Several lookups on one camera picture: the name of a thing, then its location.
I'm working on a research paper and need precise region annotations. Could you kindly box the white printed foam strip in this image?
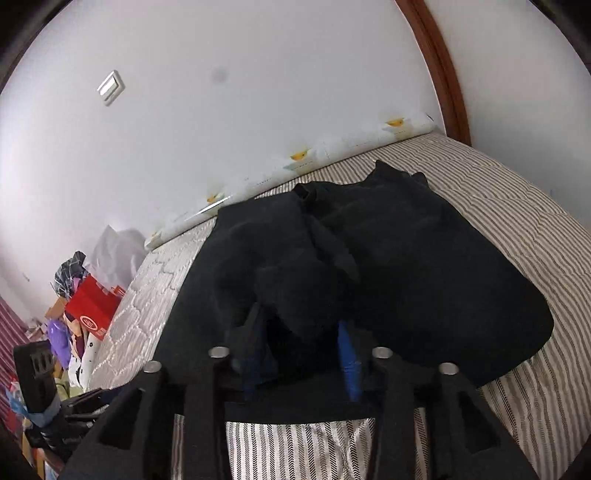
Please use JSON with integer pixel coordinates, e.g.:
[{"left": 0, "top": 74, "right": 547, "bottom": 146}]
[{"left": 145, "top": 113, "right": 437, "bottom": 251}]

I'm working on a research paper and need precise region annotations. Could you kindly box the white shopping bag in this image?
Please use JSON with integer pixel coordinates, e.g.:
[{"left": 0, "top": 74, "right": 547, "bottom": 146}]
[{"left": 88, "top": 224, "right": 149, "bottom": 290}]

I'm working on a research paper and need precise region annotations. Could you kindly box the striped bed mattress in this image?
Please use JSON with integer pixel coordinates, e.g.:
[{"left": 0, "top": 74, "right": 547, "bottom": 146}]
[{"left": 88, "top": 131, "right": 591, "bottom": 480}]

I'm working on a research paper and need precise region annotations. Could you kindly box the black sweater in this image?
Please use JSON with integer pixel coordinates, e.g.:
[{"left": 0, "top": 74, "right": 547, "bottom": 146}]
[{"left": 152, "top": 159, "right": 555, "bottom": 423}]

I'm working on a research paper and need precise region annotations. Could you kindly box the white floral cloth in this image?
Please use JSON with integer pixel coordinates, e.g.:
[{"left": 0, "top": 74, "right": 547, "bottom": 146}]
[{"left": 74, "top": 331, "right": 105, "bottom": 389}]

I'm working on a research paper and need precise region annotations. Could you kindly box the brown wooden frame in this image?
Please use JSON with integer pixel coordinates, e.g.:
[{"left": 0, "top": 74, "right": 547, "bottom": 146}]
[{"left": 394, "top": 0, "right": 472, "bottom": 147}]

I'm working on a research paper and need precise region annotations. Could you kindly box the white wall switch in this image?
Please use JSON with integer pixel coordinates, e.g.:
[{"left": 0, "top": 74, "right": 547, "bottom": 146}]
[{"left": 95, "top": 69, "right": 126, "bottom": 107}]

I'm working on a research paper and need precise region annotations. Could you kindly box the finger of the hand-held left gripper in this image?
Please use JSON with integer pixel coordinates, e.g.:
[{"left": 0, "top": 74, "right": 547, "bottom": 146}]
[{"left": 60, "top": 388, "right": 119, "bottom": 419}]

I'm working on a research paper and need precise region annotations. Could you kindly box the green blanket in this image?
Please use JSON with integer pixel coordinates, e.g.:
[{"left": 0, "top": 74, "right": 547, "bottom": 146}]
[{"left": 54, "top": 377, "right": 80, "bottom": 403}]

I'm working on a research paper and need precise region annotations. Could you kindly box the purple plastic bag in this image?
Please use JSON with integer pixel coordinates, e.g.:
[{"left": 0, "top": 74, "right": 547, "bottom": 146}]
[{"left": 46, "top": 318, "right": 73, "bottom": 371}]

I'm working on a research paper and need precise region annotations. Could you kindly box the red paper bag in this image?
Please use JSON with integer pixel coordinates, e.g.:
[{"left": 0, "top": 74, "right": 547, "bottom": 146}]
[{"left": 65, "top": 274, "right": 127, "bottom": 343}]

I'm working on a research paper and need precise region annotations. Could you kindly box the grey plaid cloth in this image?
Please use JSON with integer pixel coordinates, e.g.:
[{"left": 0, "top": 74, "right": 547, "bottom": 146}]
[{"left": 54, "top": 250, "right": 89, "bottom": 297}]

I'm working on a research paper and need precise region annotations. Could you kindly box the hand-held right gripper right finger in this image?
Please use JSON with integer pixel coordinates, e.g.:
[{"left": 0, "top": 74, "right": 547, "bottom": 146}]
[{"left": 337, "top": 318, "right": 539, "bottom": 480}]

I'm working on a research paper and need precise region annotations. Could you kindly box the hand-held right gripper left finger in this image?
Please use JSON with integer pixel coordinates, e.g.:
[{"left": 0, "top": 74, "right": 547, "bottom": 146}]
[{"left": 60, "top": 305, "right": 274, "bottom": 480}]

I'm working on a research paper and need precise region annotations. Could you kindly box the red striped cloth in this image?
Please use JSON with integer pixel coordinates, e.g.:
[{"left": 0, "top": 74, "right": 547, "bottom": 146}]
[{"left": 0, "top": 294, "right": 31, "bottom": 426}]

